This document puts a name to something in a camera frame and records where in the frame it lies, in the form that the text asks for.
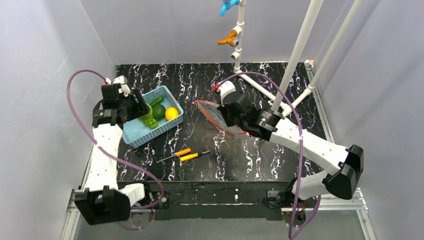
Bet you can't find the green grape bunch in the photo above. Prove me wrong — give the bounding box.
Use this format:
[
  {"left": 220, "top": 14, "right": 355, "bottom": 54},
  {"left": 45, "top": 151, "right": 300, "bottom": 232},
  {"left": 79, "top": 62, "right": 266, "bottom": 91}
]
[{"left": 138, "top": 104, "right": 158, "bottom": 130}]

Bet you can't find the green avocado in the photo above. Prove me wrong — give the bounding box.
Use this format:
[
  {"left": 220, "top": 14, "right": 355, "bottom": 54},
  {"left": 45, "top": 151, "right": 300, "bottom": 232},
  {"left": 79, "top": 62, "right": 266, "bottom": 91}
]
[{"left": 152, "top": 104, "right": 166, "bottom": 121}]

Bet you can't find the clear zip top bag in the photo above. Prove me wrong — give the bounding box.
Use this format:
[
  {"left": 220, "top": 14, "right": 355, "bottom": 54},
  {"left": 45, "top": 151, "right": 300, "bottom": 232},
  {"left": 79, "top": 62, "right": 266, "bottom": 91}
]
[{"left": 195, "top": 99, "right": 250, "bottom": 138}]

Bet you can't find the yellow lemon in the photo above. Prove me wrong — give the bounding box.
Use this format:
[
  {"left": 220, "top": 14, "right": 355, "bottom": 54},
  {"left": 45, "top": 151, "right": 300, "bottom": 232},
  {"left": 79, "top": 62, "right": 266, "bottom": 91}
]
[{"left": 164, "top": 107, "right": 180, "bottom": 121}]

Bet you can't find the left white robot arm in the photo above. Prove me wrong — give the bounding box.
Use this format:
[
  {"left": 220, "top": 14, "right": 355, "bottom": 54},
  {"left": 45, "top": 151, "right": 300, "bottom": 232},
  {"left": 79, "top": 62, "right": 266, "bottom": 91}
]
[{"left": 74, "top": 83, "right": 149, "bottom": 226}]

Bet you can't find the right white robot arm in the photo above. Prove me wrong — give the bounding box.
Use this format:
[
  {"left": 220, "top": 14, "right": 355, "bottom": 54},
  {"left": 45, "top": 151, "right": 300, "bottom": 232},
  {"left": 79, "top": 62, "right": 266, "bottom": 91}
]
[{"left": 217, "top": 90, "right": 364, "bottom": 201}]

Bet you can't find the light blue plastic basket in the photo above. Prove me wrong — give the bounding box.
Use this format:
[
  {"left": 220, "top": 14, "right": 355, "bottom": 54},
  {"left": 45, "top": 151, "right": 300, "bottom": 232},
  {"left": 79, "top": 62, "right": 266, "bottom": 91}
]
[{"left": 122, "top": 85, "right": 184, "bottom": 148}]

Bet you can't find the orange faucet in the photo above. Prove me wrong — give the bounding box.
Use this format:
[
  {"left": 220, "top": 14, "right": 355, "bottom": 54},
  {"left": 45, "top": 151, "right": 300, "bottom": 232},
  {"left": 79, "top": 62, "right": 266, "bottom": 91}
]
[{"left": 217, "top": 30, "right": 239, "bottom": 48}]

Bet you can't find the blue faucet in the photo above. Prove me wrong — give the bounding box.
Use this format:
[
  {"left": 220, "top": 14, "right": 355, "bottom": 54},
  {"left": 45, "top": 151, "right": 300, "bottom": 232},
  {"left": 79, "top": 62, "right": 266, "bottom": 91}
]
[{"left": 219, "top": 0, "right": 240, "bottom": 17}]

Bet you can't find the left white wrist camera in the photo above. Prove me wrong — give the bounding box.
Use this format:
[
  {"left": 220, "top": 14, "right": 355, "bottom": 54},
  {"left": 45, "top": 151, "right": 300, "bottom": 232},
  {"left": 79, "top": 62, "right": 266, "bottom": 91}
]
[{"left": 104, "top": 75, "right": 131, "bottom": 97}]

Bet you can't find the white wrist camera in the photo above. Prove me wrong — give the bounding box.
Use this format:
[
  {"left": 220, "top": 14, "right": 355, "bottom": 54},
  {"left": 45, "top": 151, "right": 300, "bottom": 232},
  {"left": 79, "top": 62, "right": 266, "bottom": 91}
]
[
  {"left": 213, "top": 81, "right": 236, "bottom": 105},
  {"left": 104, "top": 75, "right": 131, "bottom": 97}
]

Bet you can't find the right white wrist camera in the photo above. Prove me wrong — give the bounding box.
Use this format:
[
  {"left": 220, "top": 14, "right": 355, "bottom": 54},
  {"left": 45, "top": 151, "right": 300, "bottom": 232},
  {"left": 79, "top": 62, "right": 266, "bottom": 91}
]
[{"left": 213, "top": 81, "right": 236, "bottom": 105}]

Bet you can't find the orange handle screwdriver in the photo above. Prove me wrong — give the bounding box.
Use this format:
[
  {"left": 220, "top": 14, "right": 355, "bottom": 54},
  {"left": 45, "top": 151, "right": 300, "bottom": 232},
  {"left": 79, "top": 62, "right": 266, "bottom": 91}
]
[{"left": 156, "top": 148, "right": 191, "bottom": 163}]

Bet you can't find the yellow handle screwdriver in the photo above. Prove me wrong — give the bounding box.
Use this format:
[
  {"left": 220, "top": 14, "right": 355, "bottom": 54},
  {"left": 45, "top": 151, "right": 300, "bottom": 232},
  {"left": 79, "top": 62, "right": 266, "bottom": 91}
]
[{"left": 180, "top": 150, "right": 211, "bottom": 162}]

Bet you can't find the white pvc pipe frame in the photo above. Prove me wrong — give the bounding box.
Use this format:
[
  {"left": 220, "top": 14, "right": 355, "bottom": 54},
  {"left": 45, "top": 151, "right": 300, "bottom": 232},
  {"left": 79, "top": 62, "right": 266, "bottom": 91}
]
[{"left": 240, "top": 0, "right": 353, "bottom": 103}]

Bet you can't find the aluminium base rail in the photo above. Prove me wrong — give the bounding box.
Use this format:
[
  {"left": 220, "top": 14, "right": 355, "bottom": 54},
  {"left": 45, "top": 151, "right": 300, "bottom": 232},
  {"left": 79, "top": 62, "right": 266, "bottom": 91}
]
[{"left": 60, "top": 181, "right": 375, "bottom": 240}]

